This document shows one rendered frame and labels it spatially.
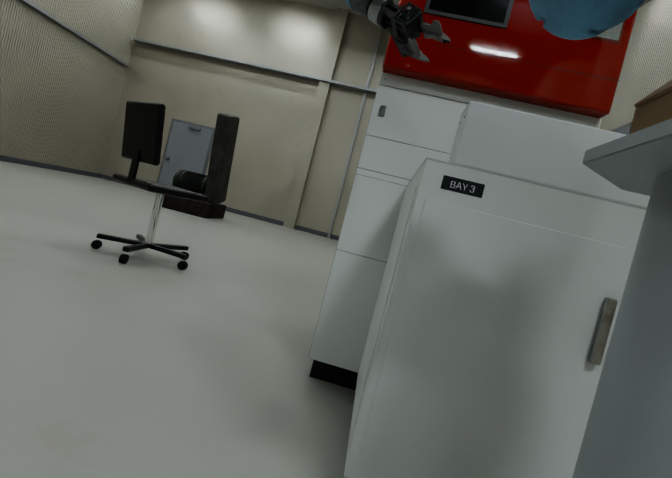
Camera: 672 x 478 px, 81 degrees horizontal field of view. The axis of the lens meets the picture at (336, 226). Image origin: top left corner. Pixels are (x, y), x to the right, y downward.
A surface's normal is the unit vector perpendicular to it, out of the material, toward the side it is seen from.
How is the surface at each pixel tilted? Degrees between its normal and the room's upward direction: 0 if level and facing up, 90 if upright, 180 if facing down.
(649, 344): 90
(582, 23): 144
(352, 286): 90
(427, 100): 90
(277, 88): 90
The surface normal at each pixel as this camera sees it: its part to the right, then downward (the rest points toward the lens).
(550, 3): -0.76, 0.64
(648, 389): -0.86, -0.21
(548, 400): -0.11, 0.00
